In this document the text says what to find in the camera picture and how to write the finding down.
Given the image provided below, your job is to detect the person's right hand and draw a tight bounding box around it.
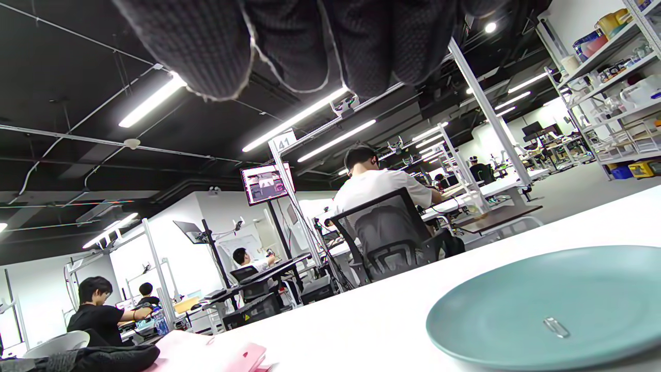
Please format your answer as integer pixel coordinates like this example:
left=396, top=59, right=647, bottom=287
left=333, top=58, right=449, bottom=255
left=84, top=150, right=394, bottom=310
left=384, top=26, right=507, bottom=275
left=111, top=0, right=512, bottom=101

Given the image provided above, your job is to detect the person's left hand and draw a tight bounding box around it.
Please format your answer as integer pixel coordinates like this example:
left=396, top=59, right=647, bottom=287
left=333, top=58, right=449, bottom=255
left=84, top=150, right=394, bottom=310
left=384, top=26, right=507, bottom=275
left=0, top=345, right=161, bottom=372

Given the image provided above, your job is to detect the pink paper sheet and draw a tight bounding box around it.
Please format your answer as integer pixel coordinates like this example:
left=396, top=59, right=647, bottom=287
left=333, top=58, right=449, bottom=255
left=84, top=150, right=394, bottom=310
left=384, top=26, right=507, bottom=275
left=146, top=331, right=274, bottom=372

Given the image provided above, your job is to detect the steel wire paper clip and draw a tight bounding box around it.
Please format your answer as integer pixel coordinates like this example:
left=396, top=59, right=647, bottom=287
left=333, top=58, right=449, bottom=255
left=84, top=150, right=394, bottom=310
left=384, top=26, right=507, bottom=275
left=542, top=317, right=571, bottom=339

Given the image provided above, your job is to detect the ceiling tube light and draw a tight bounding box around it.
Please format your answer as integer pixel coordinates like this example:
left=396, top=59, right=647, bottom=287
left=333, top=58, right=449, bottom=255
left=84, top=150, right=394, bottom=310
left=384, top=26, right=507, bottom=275
left=83, top=213, right=139, bottom=249
left=243, top=87, right=348, bottom=152
left=298, top=120, right=376, bottom=162
left=119, top=72, right=187, bottom=128

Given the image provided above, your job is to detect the white number sign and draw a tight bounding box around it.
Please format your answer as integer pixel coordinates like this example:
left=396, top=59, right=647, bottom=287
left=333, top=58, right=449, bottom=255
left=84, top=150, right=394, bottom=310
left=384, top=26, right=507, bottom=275
left=269, top=129, right=297, bottom=156

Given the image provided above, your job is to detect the screen on black pole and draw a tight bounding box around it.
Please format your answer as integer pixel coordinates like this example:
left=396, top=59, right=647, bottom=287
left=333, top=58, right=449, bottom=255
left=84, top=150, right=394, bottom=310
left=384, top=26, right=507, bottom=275
left=240, top=162, right=296, bottom=264

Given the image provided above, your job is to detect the black tilted screen stand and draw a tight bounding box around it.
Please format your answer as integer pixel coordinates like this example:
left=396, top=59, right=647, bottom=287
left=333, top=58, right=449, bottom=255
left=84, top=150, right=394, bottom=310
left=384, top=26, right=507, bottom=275
left=173, top=219, right=243, bottom=311

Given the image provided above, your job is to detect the black computer tower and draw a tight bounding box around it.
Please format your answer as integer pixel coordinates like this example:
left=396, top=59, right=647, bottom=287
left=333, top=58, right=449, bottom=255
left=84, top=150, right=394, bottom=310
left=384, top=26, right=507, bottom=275
left=222, top=292, right=282, bottom=331

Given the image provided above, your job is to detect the black desk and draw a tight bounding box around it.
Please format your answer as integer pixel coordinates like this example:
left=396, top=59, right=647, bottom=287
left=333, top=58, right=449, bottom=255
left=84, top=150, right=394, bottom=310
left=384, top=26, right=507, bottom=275
left=204, top=253, right=313, bottom=311

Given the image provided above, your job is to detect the white metal stand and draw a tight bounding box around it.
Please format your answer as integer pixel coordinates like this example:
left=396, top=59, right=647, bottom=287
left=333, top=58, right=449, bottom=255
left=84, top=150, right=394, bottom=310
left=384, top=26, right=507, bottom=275
left=267, top=36, right=535, bottom=269

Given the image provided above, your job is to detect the black mesh office chair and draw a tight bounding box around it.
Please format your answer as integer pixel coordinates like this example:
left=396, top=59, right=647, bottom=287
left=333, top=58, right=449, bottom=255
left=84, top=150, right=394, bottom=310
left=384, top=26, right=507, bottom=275
left=328, top=188, right=465, bottom=285

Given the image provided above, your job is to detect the row of distant ceiling lights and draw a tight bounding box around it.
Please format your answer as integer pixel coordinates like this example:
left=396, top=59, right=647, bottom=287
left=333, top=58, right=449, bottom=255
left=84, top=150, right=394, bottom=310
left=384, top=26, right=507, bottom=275
left=413, top=72, right=549, bottom=156

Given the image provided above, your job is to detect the brown side table top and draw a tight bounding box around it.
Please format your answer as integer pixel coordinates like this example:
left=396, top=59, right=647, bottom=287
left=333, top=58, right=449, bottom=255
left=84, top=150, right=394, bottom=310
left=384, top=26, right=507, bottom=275
left=454, top=206, right=543, bottom=234

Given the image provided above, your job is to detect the grey storage shelf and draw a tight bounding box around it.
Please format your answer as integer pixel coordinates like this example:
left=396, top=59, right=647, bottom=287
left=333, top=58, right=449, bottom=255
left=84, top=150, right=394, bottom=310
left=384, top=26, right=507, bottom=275
left=537, top=0, right=661, bottom=179

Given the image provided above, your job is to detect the teal round plate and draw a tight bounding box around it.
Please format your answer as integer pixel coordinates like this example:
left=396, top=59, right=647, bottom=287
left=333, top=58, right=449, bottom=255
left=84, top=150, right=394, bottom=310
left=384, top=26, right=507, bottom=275
left=426, top=245, right=661, bottom=371

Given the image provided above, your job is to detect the yellow storage box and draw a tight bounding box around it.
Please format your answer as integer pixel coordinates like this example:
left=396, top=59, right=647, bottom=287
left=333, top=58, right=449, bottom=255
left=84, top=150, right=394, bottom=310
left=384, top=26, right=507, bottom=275
left=629, top=160, right=661, bottom=179

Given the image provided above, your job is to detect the overhead frame camera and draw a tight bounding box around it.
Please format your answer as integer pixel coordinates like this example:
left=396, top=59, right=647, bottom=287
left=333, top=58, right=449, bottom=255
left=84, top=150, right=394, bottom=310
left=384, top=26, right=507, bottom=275
left=330, top=95, right=360, bottom=118

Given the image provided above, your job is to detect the silver aluminium frame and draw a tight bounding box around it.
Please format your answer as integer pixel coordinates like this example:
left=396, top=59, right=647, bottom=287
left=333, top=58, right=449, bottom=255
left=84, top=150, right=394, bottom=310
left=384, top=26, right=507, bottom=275
left=65, top=219, right=179, bottom=331

